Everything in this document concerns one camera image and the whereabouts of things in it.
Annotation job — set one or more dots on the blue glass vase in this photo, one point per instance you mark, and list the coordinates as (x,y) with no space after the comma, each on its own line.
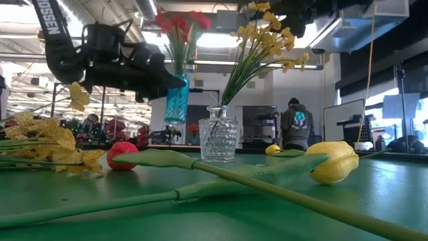
(177,107)

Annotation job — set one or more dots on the small red flower arrangement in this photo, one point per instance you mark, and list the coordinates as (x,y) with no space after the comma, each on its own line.
(193,128)

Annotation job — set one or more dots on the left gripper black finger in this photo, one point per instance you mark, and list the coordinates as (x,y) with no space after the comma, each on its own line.
(133,78)

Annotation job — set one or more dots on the white board panel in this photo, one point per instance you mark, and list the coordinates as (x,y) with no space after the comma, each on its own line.
(341,120)

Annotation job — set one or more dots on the black tripod stand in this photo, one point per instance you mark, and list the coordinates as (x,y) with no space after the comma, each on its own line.
(401,110)

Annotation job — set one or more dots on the dark bottle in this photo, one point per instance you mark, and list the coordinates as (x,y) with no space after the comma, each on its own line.
(380,144)

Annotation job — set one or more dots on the person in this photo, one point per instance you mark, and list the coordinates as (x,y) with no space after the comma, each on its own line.
(91,122)
(297,124)

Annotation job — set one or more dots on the long ceiling light strip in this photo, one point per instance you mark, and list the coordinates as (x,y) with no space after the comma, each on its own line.
(234,62)

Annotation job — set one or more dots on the white paper sheet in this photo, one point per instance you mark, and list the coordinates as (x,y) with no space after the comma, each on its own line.
(401,105)

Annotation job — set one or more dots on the red flower bunch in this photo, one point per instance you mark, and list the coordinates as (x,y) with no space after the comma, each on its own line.
(170,23)

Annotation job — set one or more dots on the green table mat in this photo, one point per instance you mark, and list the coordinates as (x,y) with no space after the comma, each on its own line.
(100,187)

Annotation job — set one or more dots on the clear glass vase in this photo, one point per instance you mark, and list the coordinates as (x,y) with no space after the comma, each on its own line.
(217,140)

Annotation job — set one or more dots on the white rectangular ceiling duct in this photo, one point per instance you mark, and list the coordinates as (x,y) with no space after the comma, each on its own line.
(361,33)

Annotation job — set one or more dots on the black equipment rack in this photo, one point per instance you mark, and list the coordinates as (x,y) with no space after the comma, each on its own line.
(259,125)

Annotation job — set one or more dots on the small black robot station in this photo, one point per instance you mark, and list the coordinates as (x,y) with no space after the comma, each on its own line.
(164,136)

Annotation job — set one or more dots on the yellow flower bunch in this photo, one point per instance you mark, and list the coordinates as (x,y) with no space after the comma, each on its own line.
(50,134)
(267,40)

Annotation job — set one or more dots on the red storage bins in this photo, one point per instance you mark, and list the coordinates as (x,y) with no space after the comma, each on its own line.
(117,129)

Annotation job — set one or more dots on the yellow tulip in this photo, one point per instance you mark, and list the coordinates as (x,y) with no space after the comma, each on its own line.
(273,150)
(334,164)

